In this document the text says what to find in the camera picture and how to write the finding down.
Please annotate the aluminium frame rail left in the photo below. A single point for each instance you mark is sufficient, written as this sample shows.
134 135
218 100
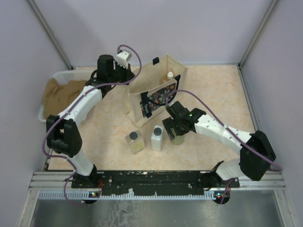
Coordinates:
49 33

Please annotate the aluminium frame rail right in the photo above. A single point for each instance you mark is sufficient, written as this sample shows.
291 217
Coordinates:
266 18

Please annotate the amber liquid clear bottle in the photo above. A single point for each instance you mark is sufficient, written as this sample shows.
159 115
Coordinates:
169 77

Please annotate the white plastic basket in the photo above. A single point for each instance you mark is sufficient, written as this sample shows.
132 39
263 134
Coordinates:
64 77

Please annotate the cream canvas tote bag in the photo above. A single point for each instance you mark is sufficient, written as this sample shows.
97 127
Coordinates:
146 96

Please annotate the aluminium frame rail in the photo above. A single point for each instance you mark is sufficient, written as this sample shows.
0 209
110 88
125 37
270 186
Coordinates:
266 18
49 33

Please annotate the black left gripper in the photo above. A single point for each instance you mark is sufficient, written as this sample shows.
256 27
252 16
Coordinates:
128 73

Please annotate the clear square bottle black cap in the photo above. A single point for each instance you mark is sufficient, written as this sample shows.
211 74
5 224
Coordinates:
135 141

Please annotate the olive green bottle cream cap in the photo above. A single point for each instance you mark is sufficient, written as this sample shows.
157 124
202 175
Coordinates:
178 140

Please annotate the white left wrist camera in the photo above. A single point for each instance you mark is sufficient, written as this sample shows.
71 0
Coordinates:
123 57

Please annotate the brown cloth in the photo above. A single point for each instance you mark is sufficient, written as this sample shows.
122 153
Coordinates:
57 97

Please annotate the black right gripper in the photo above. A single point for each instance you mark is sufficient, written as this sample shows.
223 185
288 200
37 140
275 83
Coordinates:
169 123

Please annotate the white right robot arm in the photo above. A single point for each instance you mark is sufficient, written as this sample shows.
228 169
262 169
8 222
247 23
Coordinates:
254 149

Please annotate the white slotted cable duct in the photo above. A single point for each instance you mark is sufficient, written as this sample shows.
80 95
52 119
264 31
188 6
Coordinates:
87 195

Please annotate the white square bottle black cap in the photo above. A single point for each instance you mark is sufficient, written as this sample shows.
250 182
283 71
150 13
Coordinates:
157 138

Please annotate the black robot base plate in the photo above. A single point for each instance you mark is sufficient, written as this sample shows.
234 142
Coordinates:
151 183

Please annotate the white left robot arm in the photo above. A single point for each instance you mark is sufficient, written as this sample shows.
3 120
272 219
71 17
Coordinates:
62 131

